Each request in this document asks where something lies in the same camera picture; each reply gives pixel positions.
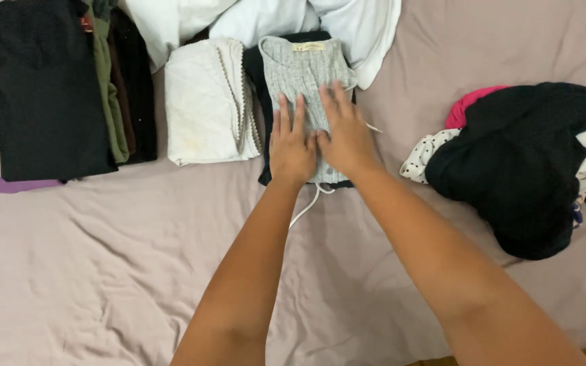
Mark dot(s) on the bright pink crumpled garment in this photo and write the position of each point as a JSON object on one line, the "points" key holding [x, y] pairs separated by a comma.
{"points": [[463, 109]]}

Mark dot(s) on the dark brown folded garment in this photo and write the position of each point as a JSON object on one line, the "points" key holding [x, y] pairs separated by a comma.
{"points": [[120, 96]]}

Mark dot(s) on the black crumpled garment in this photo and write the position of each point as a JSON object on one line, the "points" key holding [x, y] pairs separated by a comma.
{"points": [[517, 162]]}

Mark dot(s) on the blue and white cloth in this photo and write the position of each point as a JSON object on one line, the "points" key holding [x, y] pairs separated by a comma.
{"points": [[577, 213]]}

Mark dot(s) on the purple folded garment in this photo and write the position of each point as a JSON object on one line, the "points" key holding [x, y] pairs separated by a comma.
{"points": [[8, 185]]}

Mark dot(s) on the person's right hand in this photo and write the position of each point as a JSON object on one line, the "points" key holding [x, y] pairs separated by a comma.
{"points": [[349, 145]]}

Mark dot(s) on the narrow black folded garment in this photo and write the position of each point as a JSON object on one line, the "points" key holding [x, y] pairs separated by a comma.
{"points": [[138, 81]]}

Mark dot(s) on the person's left hand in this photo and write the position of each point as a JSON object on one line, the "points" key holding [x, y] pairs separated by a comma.
{"points": [[290, 152]]}

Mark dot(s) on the large black folded garment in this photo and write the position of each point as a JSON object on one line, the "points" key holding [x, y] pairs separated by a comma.
{"points": [[38, 86]]}

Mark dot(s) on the grey ribbed top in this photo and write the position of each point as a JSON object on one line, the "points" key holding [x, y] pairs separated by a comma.
{"points": [[295, 71]]}

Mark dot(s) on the white folded lace-trimmed garment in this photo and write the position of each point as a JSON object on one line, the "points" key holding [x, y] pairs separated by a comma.
{"points": [[201, 106]]}

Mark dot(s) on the olive green folded garment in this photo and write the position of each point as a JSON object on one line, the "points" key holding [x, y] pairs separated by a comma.
{"points": [[107, 86]]}

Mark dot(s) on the mauve bed sheet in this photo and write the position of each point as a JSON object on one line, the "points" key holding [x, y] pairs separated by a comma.
{"points": [[94, 279]]}

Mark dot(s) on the white crumpled duvet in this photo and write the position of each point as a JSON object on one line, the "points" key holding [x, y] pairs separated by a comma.
{"points": [[354, 25]]}

